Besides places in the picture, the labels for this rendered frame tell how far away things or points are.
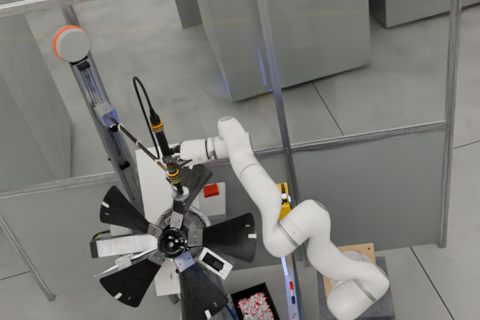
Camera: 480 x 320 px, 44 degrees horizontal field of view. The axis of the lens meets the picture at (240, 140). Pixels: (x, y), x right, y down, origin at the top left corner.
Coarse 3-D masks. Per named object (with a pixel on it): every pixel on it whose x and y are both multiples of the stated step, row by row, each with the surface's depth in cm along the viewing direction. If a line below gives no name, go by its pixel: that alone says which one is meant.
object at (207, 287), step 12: (180, 276) 248; (192, 276) 251; (204, 276) 254; (180, 288) 247; (192, 288) 249; (204, 288) 252; (216, 288) 255; (192, 300) 248; (204, 300) 250; (216, 300) 253; (228, 300) 255; (192, 312) 247; (204, 312) 249; (216, 312) 251
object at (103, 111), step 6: (102, 102) 273; (96, 108) 271; (102, 108) 270; (108, 108) 269; (96, 114) 273; (102, 114) 266; (108, 114) 267; (114, 114) 269; (102, 120) 269; (108, 120) 268; (108, 126) 270
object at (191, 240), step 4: (192, 232) 254; (196, 232) 253; (200, 232) 253; (188, 236) 252; (192, 236) 252; (196, 236) 252; (200, 236) 251; (188, 240) 250; (192, 240) 250; (196, 240) 250; (200, 240) 250; (188, 244) 248; (192, 244) 248; (196, 244) 248; (200, 244) 248
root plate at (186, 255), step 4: (184, 252) 254; (188, 252) 255; (180, 256) 252; (184, 256) 253; (188, 256) 254; (176, 260) 250; (180, 260) 251; (188, 260) 253; (192, 260) 255; (176, 264) 249; (180, 264) 250; (184, 264) 251; (188, 264) 253; (192, 264) 254; (180, 268) 250; (184, 268) 251
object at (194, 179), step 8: (176, 168) 257; (184, 168) 254; (192, 168) 251; (200, 168) 249; (184, 176) 253; (192, 176) 250; (200, 176) 248; (208, 176) 246; (184, 184) 252; (192, 184) 249; (200, 184) 247; (192, 192) 248; (184, 200) 250; (192, 200) 247; (176, 208) 253
